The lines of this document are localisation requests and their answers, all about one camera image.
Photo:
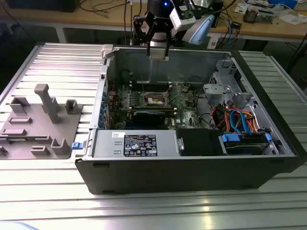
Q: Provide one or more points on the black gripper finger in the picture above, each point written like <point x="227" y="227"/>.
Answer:
<point x="140" y="26"/>
<point x="169" y="33"/>

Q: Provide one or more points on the silver topped CPU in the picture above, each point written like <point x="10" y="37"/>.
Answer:
<point x="158" y="54"/>

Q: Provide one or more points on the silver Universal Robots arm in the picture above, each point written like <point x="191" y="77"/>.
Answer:
<point x="158" y="40"/>

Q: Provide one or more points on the CPU socket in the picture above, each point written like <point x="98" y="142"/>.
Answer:
<point x="156" y="99"/>

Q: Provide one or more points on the finned CPU cooler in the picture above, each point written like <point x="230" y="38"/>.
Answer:
<point x="250" y="15"/>

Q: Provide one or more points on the pale blue teach pendant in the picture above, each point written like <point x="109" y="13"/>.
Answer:
<point x="201" y="28"/>

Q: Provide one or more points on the small black adapter box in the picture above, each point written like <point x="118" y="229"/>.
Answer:
<point x="236" y="25"/>

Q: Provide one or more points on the silver metal disk bay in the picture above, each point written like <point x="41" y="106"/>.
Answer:
<point x="213" y="92"/>

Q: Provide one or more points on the wooden workbench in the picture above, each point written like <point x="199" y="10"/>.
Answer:
<point x="60" y="18"/>

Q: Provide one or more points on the green motherboard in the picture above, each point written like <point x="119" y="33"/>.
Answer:
<point x="184" y="115"/>

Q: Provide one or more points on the black graphics card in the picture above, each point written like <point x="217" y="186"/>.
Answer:
<point x="148" y="117"/>

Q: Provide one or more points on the grey device box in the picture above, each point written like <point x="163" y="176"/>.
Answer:
<point x="266" y="16"/>

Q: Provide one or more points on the black desktop box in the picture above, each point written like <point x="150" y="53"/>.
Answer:
<point x="40" y="6"/>

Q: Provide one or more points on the grey power supply unit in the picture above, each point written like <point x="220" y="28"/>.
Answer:
<point x="108" y="143"/>

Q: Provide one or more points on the white paper sheet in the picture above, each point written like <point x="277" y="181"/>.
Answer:
<point x="291" y="19"/>

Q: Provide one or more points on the hard disk in blue carrier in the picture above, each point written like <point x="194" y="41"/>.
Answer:
<point x="242" y="146"/>

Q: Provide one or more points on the blue plastic case latch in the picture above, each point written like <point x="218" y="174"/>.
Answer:
<point x="76" y="145"/>

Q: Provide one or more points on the black and grey PC case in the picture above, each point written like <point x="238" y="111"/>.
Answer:
<point x="168" y="175"/>

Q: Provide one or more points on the grey plastic parts rack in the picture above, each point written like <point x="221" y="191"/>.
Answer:
<point x="28" y="130"/>

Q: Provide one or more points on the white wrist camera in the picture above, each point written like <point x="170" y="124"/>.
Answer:
<point x="182" y="19"/>

